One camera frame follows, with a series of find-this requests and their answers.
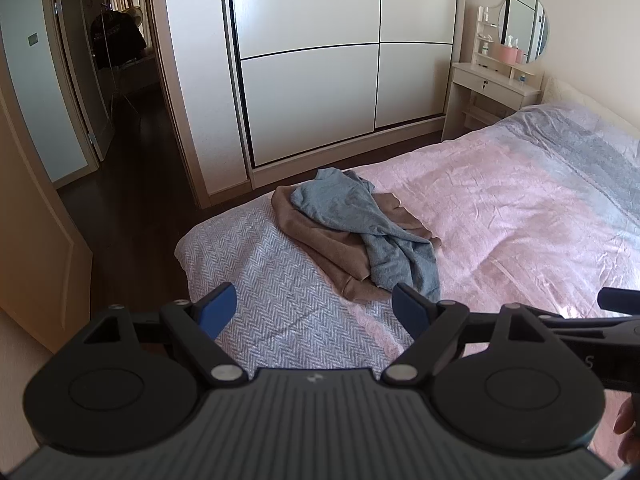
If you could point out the pink box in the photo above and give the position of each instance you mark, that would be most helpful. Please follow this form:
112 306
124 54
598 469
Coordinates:
506 53

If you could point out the small white shelf unit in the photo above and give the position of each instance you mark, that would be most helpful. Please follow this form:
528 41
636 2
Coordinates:
484 42

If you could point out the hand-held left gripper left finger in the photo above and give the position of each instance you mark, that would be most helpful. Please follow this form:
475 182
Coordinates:
218 310

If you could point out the white sliding-door wardrobe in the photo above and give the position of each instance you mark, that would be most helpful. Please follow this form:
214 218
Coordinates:
310 60

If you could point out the cream padded headboard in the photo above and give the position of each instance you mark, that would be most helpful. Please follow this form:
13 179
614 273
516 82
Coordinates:
590 100

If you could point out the grey-blue garment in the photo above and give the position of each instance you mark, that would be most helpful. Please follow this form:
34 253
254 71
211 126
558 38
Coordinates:
345 210

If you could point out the small wall switch plate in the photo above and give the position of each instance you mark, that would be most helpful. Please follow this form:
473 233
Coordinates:
33 39

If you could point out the person's right hand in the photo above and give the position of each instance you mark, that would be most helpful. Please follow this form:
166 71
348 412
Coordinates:
624 417

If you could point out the standing fan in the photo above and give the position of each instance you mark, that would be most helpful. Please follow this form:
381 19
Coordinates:
135 16

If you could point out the dark hanging clothes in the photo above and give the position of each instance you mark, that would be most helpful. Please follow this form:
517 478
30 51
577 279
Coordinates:
117 40

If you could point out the white bottle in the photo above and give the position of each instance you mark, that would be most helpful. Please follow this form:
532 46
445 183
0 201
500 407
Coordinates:
486 14

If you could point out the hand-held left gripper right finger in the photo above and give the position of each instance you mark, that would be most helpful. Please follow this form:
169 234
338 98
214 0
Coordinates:
407 310

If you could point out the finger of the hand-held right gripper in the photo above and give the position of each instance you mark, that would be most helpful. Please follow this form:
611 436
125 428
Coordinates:
620 300

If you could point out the pink and grey bedspread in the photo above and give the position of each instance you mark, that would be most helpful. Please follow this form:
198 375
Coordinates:
500 210

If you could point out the brown garment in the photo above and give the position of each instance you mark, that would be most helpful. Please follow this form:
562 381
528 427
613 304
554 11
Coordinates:
320 247

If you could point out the white frosted-glass door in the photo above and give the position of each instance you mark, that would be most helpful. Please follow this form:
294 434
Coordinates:
45 85

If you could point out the cream dressing table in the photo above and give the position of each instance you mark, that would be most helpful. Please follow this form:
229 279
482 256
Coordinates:
480 95

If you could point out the beige wooden door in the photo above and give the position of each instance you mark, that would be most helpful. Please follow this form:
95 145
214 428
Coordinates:
35 235

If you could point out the round mirror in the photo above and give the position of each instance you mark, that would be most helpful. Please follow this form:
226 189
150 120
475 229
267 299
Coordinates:
525 25

